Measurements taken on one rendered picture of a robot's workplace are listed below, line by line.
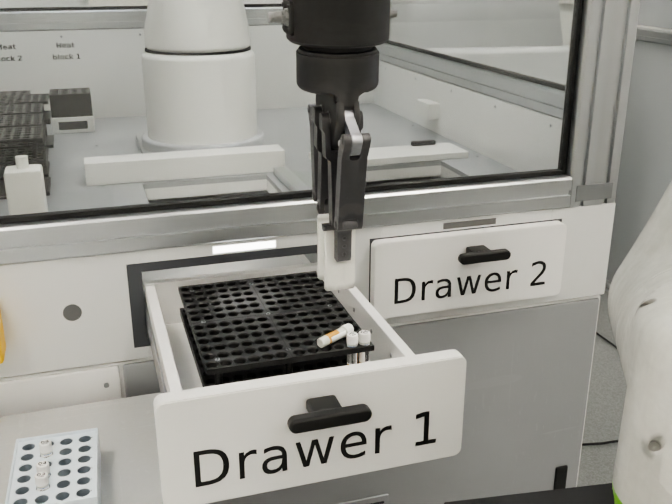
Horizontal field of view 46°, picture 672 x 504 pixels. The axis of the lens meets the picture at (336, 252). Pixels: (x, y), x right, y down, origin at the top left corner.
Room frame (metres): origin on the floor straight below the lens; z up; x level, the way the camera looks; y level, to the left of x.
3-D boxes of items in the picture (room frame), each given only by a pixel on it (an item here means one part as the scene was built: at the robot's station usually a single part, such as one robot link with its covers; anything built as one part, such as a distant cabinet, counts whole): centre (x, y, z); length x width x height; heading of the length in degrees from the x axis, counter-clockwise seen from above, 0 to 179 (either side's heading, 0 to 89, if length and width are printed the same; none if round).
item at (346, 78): (0.74, 0.00, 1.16); 0.08 x 0.07 x 0.09; 16
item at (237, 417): (0.63, 0.02, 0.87); 0.29 x 0.02 x 0.11; 108
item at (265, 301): (0.83, 0.08, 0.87); 0.22 x 0.18 x 0.06; 18
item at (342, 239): (0.71, -0.01, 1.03); 0.03 x 0.01 x 0.05; 16
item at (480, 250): (1.01, -0.20, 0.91); 0.07 x 0.04 x 0.01; 108
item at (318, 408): (0.61, 0.01, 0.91); 0.07 x 0.04 x 0.01; 108
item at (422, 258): (1.03, -0.19, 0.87); 0.29 x 0.02 x 0.11; 108
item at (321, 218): (0.76, 0.00, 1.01); 0.03 x 0.01 x 0.07; 106
